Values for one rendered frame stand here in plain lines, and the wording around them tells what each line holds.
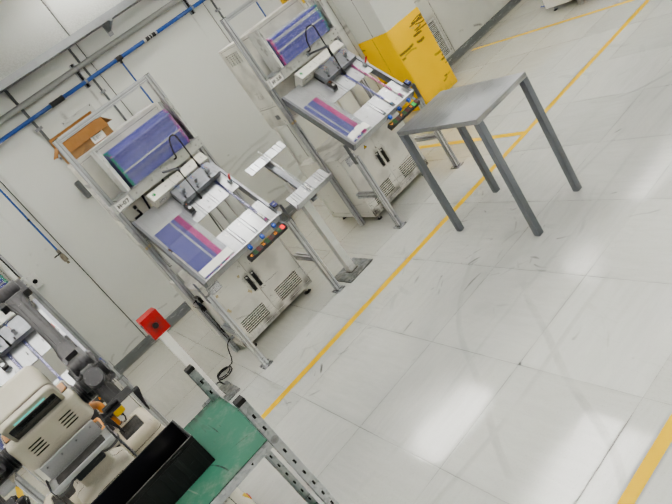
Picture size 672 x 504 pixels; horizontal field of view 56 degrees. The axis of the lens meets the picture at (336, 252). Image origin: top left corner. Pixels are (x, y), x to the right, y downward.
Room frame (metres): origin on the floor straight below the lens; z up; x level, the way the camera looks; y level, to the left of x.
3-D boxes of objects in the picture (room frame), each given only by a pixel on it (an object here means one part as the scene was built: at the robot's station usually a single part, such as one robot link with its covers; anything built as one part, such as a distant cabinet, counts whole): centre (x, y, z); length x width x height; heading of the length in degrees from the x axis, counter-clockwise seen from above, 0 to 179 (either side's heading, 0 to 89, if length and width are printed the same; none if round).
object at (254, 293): (4.45, 0.72, 0.31); 0.70 x 0.65 x 0.62; 113
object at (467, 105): (3.46, -1.07, 0.40); 0.70 x 0.45 x 0.80; 22
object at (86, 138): (4.60, 0.84, 1.82); 0.68 x 0.30 x 0.20; 113
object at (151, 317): (3.74, 1.19, 0.39); 0.24 x 0.24 x 0.78; 23
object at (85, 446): (1.99, 1.14, 0.99); 0.28 x 0.16 x 0.22; 115
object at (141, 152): (4.37, 0.62, 1.52); 0.51 x 0.13 x 0.27; 113
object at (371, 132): (4.87, -0.70, 0.65); 1.01 x 0.73 x 1.29; 23
